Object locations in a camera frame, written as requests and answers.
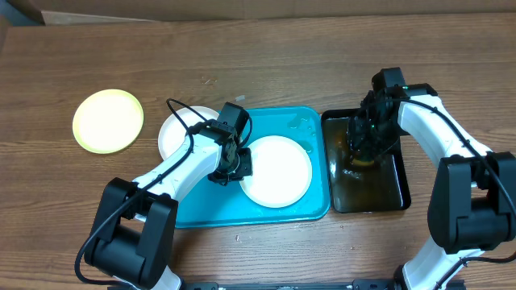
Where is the black water tray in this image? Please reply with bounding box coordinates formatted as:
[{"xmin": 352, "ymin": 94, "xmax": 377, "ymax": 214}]
[{"xmin": 321, "ymin": 109, "xmax": 411, "ymax": 213}]

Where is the pink plate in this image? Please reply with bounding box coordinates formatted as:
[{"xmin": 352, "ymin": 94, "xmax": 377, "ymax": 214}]
[{"xmin": 158, "ymin": 106, "xmax": 219, "ymax": 160}]

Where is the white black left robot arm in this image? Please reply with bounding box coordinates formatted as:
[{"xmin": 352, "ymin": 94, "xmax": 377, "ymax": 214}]
[{"xmin": 74, "ymin": 102, "xmax": 252, "ymax": 289}]

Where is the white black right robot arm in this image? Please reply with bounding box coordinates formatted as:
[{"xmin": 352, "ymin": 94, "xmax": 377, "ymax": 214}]
[{"xmin": 347, "ymin": 68, "xmax": 515, "ymax": 289}]

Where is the teal plastic tray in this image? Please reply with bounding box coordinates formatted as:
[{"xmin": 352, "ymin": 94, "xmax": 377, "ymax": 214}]
[{"xmin": 176, "ymin": 106, "xmax": 331, "ymax": 229}]

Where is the white plate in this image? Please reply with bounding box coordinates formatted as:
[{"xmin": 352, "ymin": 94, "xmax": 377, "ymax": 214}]
[{"xmin": 240, "ymin": 135, "xmax": 313, "ymax": 208}]

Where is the yellow green sponge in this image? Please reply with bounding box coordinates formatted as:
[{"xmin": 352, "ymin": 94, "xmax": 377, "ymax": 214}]
[{"xmin": 350, "ymin": 159, "xmax": 375, "ymax": 168}]

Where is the yellow plate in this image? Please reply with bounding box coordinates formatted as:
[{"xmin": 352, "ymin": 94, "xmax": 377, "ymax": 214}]
[{"xmin": 72, "ymin": 89, "xmax": 144, "ymax": 154}]

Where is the brown cardboard panel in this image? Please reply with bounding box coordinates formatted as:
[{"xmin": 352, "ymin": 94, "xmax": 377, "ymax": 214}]
[{"xmin": 10, "ymin": 0, "xmax": 515, "ymax": 21}]

